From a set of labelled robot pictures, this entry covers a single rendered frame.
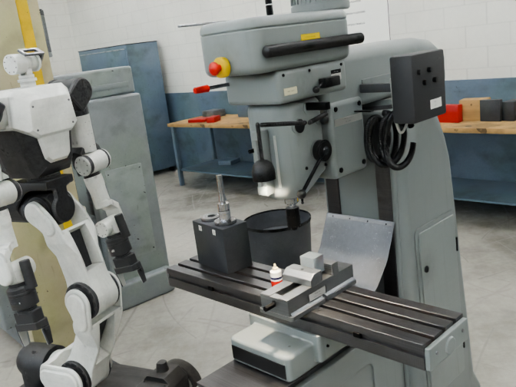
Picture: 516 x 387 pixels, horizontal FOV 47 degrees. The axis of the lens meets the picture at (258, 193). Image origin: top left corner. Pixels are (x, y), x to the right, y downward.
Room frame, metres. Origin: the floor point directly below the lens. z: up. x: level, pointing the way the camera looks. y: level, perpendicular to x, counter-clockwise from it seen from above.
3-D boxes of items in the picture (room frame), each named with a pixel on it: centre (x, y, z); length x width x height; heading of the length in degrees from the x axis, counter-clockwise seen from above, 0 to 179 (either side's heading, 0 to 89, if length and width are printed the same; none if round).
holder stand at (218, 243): (2.31, 0.17, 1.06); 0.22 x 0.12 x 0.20; 36
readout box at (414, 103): (1.92, -0.56, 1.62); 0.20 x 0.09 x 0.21; 133
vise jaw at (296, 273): (1.88, -0.11, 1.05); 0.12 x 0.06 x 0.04; 44
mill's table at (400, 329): (2.00, -0.07, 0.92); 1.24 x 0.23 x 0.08; 43
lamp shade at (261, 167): (1.79, -0.02, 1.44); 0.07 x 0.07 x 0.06
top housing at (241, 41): (1.97, -0.12, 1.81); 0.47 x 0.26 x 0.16; 133
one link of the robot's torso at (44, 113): (2.12, 0.78, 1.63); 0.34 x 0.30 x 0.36; 152
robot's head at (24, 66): (2.08, 0.73, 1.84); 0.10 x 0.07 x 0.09; 152
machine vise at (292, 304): (1.89, -0.13, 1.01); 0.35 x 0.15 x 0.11; 134
